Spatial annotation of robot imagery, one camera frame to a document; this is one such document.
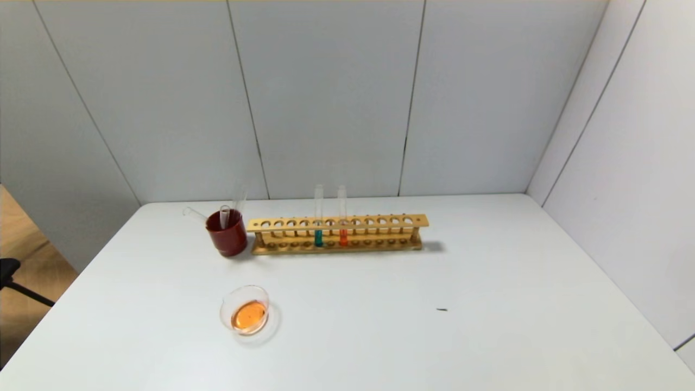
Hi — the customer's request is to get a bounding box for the test tube with teal pigment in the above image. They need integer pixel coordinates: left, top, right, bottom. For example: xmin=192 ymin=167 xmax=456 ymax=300
xmin=314 ymin=184 xmax=324 ymax=248

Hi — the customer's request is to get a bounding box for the wooden test tube rack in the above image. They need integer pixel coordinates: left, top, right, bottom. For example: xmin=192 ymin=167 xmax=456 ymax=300
xmin=246 ymin=213 xmax=429 ymax=256

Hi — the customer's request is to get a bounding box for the dark red cup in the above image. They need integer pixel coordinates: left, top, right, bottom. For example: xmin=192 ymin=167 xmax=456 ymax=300
xmin=205 ymin=209 xmax=249 ymax=257

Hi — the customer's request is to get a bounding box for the clear glass beaker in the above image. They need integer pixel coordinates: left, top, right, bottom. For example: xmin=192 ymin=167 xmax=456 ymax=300
xmin=219 ymin=285 xmax=281 ymax=345

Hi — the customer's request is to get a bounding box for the black stand leg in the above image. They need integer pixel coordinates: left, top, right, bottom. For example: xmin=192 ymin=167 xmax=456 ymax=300
xmin=0 ymin=258 xmax=56 ymax=306

